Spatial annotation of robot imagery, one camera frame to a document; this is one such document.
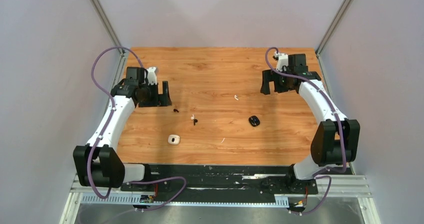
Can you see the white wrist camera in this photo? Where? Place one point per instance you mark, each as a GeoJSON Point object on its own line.
{"type": "Point", "coordinates": [151, 75]}
{"type": "Point", "coordinates": [282, 61]}

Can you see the right aluminium frame post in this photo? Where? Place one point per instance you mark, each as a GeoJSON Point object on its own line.
{"type": "Point", "coordinates": [333, 25]}

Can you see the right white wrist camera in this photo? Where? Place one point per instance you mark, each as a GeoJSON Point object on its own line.
{"type": "Point", "coordinates": [282, 61]}

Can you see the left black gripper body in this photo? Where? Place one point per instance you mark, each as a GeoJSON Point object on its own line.
{"type": "Point", "coordinates": [150, 95]}

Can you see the white earbud charging case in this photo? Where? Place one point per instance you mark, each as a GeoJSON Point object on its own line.
{"type": "Point", "coordinates": [174, 139]}

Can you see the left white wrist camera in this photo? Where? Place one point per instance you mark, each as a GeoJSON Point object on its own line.
{"type": "Point", "coordinates": [151, 75]}

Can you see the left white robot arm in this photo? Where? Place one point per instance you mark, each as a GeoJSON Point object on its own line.
{"type": "Point", "coordinates": [97, 162]}

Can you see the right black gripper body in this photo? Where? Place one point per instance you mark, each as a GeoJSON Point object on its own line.
{"type": "Point", "coordinates": [281, 83]}

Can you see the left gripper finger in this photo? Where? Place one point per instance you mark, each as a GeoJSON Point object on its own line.
{"type": "Point", "coordinates": [164, 102]}
{"type": "Point", "coordinates": [165, 91]}

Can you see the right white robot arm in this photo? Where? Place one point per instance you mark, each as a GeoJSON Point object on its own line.
{"type": "Point", "coordinates": [335, 142]}

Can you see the left aluminium frame post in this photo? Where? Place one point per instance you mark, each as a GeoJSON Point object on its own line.
{"type": "Point", "coordinates": [106, 22]}

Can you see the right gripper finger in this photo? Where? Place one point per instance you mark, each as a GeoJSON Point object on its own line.
{"type": "Point", "coordinates": [267, 76]}
{"type": "Point", "coordinates": [265, 89]}

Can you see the aluminium frame post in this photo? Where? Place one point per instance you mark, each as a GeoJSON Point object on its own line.
{"type": "Point", "coordinates": [333, 25]}
{"type": "Point", "coordinates": [106, 22]}

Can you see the black earbud charging case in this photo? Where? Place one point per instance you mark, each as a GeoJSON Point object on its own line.
{"type": "Point", "coordinates": [254, 121]}

